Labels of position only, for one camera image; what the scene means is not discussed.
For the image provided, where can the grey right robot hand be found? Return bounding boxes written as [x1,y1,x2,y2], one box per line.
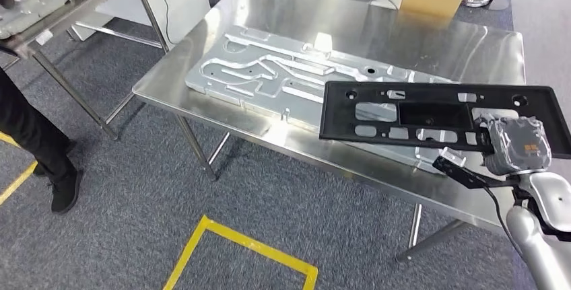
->
[473,113,553,178]

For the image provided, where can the black plastic plate bracket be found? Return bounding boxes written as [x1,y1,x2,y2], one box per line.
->
[318,80,571,161]

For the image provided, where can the stainless steel workbench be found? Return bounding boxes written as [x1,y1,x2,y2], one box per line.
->
[131,0,528,263]

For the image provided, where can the stamped sheet metal panel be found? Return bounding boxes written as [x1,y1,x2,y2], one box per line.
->
[184,26,456,176]
[0,0,75,40]

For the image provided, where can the white cabinet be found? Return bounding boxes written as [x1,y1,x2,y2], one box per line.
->
[71,0,211,51]

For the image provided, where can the stainless steel table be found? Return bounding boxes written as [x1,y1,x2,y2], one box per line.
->
[0,0,171,142]

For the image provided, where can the person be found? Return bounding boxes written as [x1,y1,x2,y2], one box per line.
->
[0,38,85,216]

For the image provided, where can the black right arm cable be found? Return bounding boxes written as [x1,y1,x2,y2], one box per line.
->
[481,184,525,256]

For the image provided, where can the thin black cable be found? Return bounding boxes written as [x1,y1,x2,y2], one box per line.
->
[146,0,172,39]

